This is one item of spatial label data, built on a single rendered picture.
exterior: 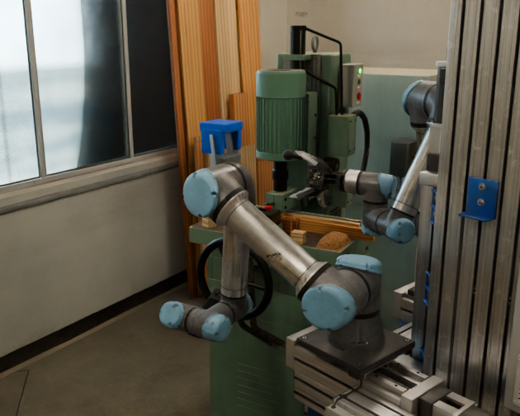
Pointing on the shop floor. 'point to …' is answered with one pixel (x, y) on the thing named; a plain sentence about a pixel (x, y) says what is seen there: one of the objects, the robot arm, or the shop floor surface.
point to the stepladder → (221, 140)
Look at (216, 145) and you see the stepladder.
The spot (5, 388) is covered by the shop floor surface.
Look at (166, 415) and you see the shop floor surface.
